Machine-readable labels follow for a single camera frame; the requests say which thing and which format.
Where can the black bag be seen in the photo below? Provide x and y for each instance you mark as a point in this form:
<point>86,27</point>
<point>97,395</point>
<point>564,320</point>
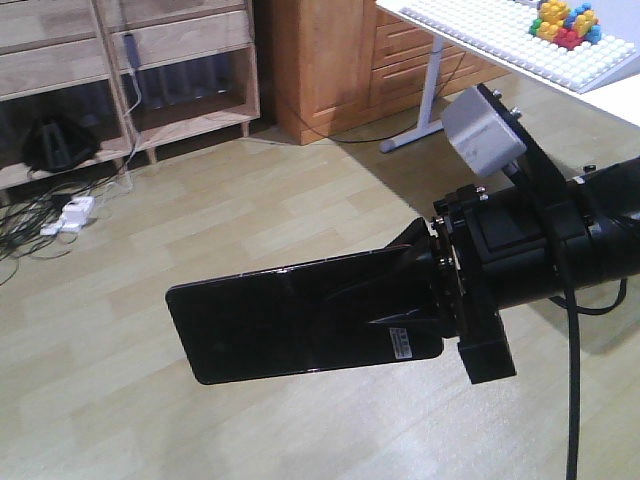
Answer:
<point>56,144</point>

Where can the white desk leg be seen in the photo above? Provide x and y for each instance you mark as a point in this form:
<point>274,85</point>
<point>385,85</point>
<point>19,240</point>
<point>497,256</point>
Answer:
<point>424,126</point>

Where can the wooden shelf unit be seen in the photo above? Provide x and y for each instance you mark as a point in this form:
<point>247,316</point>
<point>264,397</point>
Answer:
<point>137,74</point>

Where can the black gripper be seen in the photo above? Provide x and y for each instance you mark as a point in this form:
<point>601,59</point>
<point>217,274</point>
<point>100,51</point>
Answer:
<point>489,254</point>

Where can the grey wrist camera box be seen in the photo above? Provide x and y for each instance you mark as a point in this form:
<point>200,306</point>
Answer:
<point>475,128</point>

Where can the white building block baseplate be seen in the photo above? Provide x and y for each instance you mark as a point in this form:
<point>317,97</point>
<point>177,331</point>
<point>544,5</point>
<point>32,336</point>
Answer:
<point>500,29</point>

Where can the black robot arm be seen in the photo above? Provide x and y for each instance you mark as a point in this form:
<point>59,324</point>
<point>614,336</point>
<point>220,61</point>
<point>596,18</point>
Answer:
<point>591,224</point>

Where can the wooden drawer cabinet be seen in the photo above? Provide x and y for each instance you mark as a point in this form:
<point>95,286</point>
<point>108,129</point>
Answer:
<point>341,64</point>

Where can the colourful toy block pile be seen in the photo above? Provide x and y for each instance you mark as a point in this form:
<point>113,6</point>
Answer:
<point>557,23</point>

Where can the black foldable smartphone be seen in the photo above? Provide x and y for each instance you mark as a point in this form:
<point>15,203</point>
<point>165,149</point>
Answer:
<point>274,323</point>

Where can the white power strip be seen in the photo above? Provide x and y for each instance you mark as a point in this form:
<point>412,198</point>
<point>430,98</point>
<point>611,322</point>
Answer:
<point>74,213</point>

